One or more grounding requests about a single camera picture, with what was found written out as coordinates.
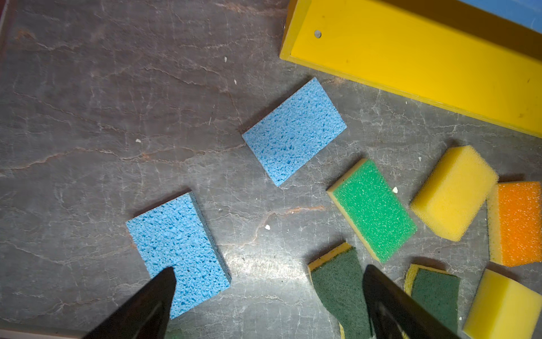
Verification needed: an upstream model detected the yellow foam sponge front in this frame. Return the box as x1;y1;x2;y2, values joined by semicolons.
463;269;541;338

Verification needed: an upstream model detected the yellow shelf with coloured boards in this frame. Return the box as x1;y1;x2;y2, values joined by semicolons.
279;1;541;137

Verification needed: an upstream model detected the blue cellulose sponge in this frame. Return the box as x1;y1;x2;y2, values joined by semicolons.
242;78;347;186
126;191;231;319

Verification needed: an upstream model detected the plain yellow foam sponge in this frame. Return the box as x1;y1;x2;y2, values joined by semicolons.
410;145;498;242

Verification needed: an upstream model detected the dark green wavy sponge right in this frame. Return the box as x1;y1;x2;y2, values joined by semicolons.
404;264;460;335

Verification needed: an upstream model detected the green scourer yellow sponge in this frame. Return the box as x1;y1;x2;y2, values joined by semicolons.
327;158;417;264

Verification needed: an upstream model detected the orange scourer yellow sponge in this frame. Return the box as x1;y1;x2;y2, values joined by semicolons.
487;182;541;267

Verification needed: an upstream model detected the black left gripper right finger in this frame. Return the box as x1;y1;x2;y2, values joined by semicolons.
363;264;457;338

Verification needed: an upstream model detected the dark green wavy sponge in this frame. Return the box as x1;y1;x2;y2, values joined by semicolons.
404;264;460;335
308;242;373;338

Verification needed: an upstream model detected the dark green wavy sponge left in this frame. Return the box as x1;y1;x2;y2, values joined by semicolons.
308;242;373;338

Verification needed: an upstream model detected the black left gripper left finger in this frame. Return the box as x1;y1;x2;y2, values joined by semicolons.
85;267;176;338

